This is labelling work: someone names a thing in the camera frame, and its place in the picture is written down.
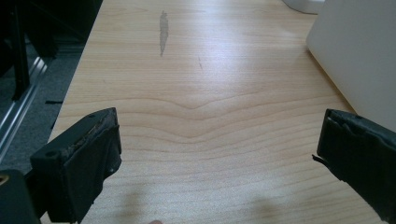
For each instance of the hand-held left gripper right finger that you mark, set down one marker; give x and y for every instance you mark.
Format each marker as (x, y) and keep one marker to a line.
(361, 155)

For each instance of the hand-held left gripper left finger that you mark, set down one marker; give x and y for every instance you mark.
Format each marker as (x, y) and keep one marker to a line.
(77, 161)

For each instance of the white box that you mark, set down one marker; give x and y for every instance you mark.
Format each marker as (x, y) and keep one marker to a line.
(358, 56)

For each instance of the black metal stand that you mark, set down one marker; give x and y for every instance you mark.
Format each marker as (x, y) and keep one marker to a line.
(20, 53)

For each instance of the white round container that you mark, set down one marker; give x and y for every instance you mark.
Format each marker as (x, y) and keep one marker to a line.
(303, 5)

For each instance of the aluminium floor rail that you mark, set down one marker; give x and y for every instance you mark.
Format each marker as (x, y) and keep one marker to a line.
(18, 105)

